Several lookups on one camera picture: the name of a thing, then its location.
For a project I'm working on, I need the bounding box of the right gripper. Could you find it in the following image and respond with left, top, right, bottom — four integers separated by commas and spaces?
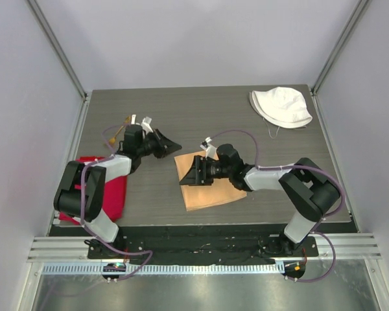
180, 155, 232, 187

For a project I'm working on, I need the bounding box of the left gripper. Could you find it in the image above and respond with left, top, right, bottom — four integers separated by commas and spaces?
137, 129, 182, 159

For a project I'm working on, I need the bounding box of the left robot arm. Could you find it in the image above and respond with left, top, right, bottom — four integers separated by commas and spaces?
53, 124, 182, 259

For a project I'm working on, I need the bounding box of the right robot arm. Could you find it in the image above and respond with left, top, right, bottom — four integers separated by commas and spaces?
180, 144, 343, 256

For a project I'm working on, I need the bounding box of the gold fork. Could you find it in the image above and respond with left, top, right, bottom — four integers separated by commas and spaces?
108, 116, 132, 146

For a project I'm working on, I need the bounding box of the red folded cloth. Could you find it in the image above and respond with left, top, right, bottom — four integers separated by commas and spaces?
58, 156, 127, 225

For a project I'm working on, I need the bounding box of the white bucket hat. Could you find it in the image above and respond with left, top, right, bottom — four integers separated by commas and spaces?
249, 87, 312, 129

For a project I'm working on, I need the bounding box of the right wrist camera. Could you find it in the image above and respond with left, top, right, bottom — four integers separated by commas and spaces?
200, 137, 217, 159

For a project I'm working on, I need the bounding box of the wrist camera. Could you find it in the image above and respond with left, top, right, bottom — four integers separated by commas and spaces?
139, 117, 154, 133
200, 137, 217, 159

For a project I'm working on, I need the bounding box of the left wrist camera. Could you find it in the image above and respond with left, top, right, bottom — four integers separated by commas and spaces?
139, 117, 154, 133

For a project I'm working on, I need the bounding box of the left aluminium frame post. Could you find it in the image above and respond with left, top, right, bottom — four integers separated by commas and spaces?
23, 0, 91, 101

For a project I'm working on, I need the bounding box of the aluminium frame post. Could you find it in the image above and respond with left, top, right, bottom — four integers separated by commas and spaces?
312, 0, 373, 95
23, 0, 91, 101

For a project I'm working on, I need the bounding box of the white slotted cable duct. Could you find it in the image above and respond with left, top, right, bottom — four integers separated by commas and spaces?
42, 262, 285, 275

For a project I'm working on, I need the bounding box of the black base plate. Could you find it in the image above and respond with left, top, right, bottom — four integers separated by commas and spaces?
48, 223, 320, 264

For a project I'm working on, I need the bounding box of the aluminium front rail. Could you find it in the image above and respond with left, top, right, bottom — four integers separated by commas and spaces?
28, 233, 381, 266

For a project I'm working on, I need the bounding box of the right aluminium frame post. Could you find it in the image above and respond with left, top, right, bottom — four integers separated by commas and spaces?
312, 0, 373, 95

